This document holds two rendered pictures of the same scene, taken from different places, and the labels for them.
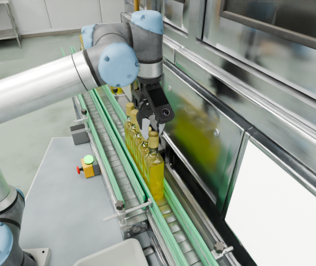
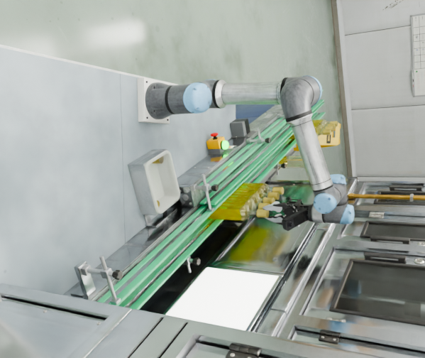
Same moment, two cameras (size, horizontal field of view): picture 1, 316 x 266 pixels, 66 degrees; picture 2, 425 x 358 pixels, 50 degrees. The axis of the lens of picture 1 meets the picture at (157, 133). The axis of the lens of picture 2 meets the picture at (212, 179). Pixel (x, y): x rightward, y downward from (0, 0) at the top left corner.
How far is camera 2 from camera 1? 120 cm
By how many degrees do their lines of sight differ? 7
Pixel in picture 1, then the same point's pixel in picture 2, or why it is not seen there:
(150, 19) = (348, 217)
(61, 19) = (356, 51)
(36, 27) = (346, 13)
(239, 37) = (338, 270)
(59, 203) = (190, 121)
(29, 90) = (313, 158)
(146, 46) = (333, 214)
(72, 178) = (206, 127)
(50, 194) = not seen: hidden behind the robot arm
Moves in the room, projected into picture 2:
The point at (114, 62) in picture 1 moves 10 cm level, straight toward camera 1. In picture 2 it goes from (327, 202) to (318, 209)
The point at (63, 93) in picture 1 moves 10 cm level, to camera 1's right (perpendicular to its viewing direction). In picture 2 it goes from (311, 173) to (311, 202)
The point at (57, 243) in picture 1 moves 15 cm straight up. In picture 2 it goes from (168, 127) to (196, 125)
